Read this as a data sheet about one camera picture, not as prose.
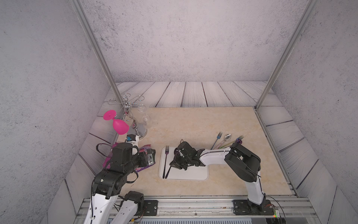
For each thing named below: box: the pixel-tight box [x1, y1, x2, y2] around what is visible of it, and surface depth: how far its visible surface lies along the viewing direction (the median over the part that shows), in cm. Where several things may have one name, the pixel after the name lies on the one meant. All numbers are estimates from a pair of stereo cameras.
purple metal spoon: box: [165, 165, 172, 180], surface depth 87 cm
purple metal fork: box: [162, 145, 169, 179], surface depth 91 cm
